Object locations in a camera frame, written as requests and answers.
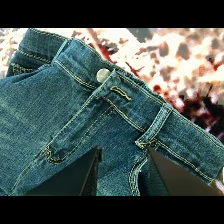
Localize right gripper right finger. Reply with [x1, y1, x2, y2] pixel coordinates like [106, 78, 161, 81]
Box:
[147, 146, 224, 197]

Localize blue jeans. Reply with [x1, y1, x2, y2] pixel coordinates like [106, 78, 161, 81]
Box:
[0, 28, 224, 197]

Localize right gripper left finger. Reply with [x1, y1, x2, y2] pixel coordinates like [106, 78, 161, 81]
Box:
[23, 146, 103, 197]

